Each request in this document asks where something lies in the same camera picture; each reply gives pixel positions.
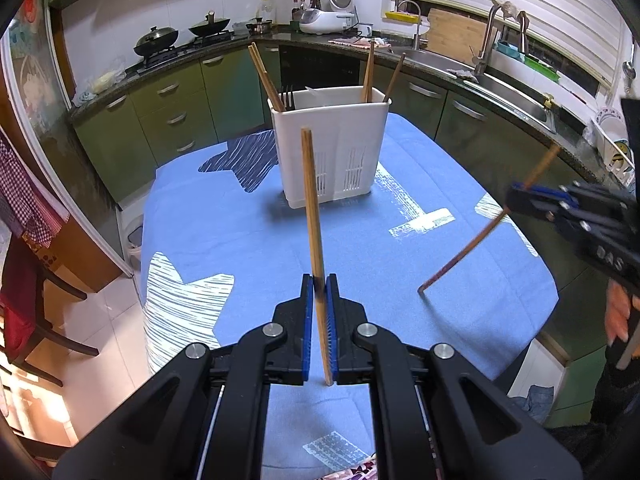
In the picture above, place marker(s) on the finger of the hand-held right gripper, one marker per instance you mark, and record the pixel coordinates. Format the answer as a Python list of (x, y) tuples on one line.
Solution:
[(545, 191), (530, 202)]

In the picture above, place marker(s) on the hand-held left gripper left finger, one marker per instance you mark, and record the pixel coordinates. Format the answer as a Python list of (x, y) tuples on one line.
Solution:
[(309, 330)]

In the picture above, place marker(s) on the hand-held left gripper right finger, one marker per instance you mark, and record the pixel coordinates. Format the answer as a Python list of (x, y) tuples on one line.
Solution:
[(334, 350)]

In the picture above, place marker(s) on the dark reddish wooden chopstick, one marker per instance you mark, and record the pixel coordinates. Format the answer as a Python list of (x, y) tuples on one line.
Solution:
[(465, 249)]

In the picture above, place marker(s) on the medium brown wooden chopstick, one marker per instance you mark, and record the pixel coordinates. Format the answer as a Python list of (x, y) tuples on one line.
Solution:
[(312, 210)]

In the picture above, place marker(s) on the white slotted utensil holder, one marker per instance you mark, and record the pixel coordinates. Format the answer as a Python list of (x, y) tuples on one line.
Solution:
[(290, 160)]

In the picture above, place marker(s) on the dark brown wooden chopstick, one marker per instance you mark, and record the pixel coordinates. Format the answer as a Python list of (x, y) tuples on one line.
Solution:
[(395, 76)]

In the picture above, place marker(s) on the light bamboo chopstick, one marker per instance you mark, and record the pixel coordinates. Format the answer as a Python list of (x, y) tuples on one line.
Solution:
[(369, 70)]

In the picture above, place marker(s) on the tan bamboo chopstick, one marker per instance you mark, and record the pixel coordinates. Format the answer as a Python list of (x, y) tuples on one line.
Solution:
[(269, 75), (265, 80)]

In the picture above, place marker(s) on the person's right hand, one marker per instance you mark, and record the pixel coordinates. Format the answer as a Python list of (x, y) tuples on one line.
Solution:
[(617, 315)]

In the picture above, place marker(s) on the white dish rack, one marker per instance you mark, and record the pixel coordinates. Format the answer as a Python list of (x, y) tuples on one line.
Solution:
[(612, 125)]

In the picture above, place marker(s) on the steel kitchen sink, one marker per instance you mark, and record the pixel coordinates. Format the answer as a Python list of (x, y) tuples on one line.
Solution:
[(505, 92)]

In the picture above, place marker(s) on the floral cloth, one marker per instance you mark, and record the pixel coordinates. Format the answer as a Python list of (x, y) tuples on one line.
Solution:
[(355, 470)]

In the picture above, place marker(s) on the blue printed tablecloth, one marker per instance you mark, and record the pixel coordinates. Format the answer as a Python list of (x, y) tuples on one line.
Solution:
[(225, 240)]

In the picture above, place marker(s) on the green plastic tray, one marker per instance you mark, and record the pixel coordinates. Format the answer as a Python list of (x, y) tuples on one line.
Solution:
[(540, 65)]

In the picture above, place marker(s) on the slim steel faucet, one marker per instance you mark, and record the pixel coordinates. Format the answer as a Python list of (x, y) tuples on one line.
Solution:
[(523, 35)]

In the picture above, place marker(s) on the person's dark clothing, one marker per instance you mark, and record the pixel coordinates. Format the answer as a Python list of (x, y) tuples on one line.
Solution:
[(610, 410)]

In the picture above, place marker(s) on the tall steel faucet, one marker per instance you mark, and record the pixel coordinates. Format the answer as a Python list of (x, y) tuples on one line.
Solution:
[(487, 35)]

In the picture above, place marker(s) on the blue crumpled cloth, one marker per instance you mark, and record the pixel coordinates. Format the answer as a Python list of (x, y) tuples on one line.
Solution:
[(540, 402)]

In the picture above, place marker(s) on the wooden cutting board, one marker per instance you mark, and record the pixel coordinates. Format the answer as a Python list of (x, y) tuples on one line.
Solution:
[(455, 30)]

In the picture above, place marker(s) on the white trash bin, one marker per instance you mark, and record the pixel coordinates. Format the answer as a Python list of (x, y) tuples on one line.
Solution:
[(135, 245)]

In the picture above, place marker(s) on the yellow-green sink rack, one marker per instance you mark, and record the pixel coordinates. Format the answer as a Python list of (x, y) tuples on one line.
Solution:
[(400, 16)]

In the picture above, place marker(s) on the steel fork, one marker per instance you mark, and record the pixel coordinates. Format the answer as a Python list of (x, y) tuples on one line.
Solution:
[(288, 100)]

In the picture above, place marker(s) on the pink dish cloth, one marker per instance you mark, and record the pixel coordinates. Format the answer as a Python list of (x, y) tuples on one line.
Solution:
[(360, 41)]

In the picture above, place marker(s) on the small white kettle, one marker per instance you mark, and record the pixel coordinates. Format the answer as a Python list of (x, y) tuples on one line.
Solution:
[(365, 30)]

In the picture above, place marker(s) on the white countertop multicooker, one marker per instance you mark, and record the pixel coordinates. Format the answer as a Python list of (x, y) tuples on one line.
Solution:
[(325, 22)]

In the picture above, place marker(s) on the wooden chair red cushion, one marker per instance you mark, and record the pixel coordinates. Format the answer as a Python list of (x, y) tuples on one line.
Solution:
[(17, 305)]

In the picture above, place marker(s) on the small steel pot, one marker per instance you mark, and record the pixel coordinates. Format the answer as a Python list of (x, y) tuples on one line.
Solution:
[(259, 26)]

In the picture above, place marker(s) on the black gas stove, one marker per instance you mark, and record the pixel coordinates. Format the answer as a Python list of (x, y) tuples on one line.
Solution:
[(170, 52)]

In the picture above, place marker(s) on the red checkered cloth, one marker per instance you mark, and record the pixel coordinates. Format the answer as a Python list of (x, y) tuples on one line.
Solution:
[(25, 195)]

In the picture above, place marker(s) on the black wok with lid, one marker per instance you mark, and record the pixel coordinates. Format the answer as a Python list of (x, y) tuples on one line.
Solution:
[(156, 39), (209, 27)]

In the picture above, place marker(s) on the clear plastic bag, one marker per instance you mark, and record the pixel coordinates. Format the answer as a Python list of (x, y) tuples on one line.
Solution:
[(102, 82)]

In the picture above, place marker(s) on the clear plastic bottle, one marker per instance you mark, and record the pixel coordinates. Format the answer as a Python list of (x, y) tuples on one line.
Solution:
[(265, 7)]

